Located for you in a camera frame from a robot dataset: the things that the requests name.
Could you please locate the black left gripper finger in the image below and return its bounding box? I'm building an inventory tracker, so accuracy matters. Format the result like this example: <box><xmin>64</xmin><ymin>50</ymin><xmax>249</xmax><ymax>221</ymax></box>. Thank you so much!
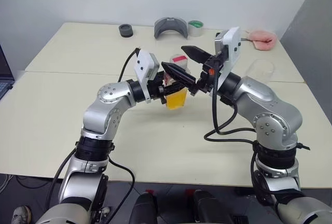
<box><xmin>163</xmin><ymin>83</ymin><xmax>197</xmax><ymax>97</ymax></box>
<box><xmin>161</xmin><ymin>62</ymin><xmax>199</xmax><ymax>88</ymax></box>

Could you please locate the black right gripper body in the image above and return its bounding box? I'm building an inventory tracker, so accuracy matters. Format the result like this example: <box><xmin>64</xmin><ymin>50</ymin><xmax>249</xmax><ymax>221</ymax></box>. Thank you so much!
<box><xmin>197</xmin><ymin>51</ymin><xmax>226</xmax><ymax>95</ymax></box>

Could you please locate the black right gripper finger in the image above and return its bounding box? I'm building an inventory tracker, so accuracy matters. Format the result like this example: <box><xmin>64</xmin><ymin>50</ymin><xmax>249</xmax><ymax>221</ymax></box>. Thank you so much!
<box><xmin>181</xmin><ymin>45</ymin><xmax>211</xmax><ymax>65</ymax></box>

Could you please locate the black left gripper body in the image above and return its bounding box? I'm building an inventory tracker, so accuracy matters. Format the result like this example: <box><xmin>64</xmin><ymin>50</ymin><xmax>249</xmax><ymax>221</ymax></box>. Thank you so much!
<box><xmin>147</xmin><ymin>71</ymin><xmax>172</xmax><ymax>105</ymax></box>

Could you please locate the clear bottle with orange drink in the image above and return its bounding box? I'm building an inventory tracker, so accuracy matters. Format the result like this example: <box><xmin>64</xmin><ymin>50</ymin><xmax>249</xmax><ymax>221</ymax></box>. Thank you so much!
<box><xmin>163</xmin><ymin>63</ymin><xmax>189</xmax><ymax>110</ymax></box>

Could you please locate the clear wine glass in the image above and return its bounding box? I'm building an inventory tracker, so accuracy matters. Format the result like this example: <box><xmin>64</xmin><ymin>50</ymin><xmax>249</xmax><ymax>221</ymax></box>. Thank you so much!
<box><xmin>245</xmin><ymin>58</ymin><xmax>275</xmax><ymax>82</ymax></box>

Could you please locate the tape roll with green core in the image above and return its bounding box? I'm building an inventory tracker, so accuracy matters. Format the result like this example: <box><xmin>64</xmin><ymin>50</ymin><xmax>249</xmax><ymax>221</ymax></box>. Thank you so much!
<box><xmin>187</xmin><ymin>20</ymin><xmax>204</xmax><ymax>37</ymax></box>

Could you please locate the black round cap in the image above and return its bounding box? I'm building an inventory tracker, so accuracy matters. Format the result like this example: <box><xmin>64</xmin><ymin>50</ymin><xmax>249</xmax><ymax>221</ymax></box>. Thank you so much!
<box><xmin>118</xmin><ymin>23</ymin><xmax>134</xmax><ymax>38</ymax></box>

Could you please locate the pink cloth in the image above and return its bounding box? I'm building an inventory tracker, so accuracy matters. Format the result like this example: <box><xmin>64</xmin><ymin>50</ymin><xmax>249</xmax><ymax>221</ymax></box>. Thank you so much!
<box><xmin>248</xmin><ymin>29</ymin><xmax>277</xmax><ymax>51</ymax></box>

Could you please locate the dark rounded shape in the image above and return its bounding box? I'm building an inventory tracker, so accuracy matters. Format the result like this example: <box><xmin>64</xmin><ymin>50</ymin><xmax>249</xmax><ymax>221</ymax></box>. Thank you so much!
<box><xmin>130</xmin><ymin>192</ymin><xmax>158</xmax><ymax>224</ymax></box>
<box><xmin>191</xmin><ymin>189</ymin><xmax>236</xmax><ymax>224</ymax></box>

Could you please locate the dark laptop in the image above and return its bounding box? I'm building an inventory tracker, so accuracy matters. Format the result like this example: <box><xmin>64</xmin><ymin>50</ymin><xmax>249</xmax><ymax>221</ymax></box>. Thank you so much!
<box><xmin>0</xmin><ymin>44</ymin><xmax>15</xmax><ymax>100</ymax></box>

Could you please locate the white sneaker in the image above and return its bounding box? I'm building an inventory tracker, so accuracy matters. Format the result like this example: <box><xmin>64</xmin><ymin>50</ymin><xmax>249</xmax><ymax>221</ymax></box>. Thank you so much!
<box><xmin>11</xmin><ymin>205</ymin><xmax>32</xmax><ymax>224</ymax></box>

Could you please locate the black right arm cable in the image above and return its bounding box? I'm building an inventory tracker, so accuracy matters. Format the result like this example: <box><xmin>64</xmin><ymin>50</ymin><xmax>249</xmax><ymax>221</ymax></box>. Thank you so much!
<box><xmin>203</xmin><ymin>58</ymin><xmax>262</xmax><ymax>209</ymax></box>

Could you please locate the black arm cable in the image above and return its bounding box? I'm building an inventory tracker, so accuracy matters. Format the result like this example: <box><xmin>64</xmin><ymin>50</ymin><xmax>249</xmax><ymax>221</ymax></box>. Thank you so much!
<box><xmin>50</xmin><ymin>48</ymin><xmax>140</xmax><ymax>224</ymax></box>
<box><xmin>203</xmin><ymin>58</ymin><xmax>262</xmax><ymax>209</ymax></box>

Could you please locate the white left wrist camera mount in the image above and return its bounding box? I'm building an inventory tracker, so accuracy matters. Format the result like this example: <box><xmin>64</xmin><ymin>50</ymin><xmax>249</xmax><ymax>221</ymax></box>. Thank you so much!
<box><xmin>133</xmin><ymin>49</ymin><xmax>160</xmax><ymax>104</ymax></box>

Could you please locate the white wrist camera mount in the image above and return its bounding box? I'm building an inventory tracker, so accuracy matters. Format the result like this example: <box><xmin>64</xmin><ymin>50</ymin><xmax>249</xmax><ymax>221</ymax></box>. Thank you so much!
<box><xmin>133</xmin><ymin>49</ymin><xmax>160</xmax><ymax>104</ymax></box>
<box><xmin>214</xmin><ymin>26</ymin><xmax>242</xmax><ymax>90</ymax></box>

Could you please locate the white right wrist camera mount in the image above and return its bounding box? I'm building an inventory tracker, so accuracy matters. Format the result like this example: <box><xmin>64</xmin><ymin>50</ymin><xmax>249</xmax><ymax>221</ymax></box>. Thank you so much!
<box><xmin>214</xmin><ymin>26</ymin><xmax>242</xmax><ymax>90</ymax></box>

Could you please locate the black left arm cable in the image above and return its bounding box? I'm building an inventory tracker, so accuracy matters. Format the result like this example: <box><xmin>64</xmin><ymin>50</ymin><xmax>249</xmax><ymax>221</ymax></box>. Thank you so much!
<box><xmin>50</xmin><ymin>48</ymin><xmax>140</xmax><ymax>224</ymax></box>

